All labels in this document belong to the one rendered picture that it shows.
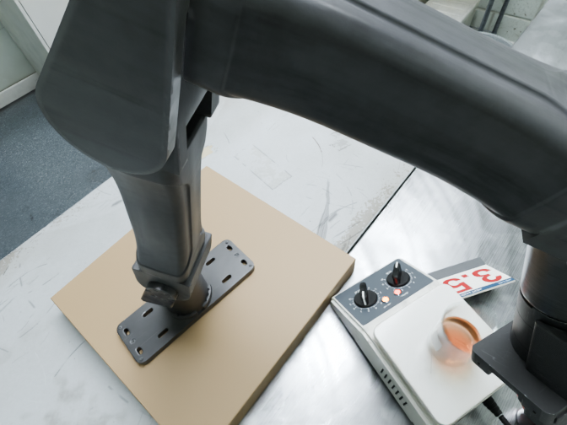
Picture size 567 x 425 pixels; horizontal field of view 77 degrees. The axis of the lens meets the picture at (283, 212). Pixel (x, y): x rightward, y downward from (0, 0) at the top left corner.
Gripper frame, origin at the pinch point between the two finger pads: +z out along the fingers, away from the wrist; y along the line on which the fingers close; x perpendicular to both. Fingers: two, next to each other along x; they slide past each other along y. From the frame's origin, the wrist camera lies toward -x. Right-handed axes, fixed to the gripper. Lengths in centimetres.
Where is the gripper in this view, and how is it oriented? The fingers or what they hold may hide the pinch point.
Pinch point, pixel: (535, 411)
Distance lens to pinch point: 43.1
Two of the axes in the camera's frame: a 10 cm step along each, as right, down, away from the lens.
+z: 2.0, 8.4, 5.1
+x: -4.1, -4.0, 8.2
